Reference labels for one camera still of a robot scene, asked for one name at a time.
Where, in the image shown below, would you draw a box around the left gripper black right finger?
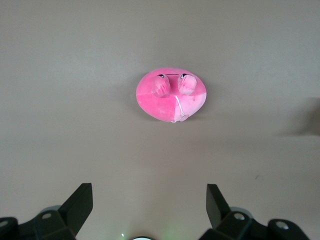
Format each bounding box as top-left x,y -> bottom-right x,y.
202,184 -> 270,240

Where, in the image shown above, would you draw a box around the round pink plush toy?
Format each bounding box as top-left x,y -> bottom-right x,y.
135,67 -> 208,124

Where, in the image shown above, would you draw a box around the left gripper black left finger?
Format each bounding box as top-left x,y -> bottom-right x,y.
33,183 -> 94,240

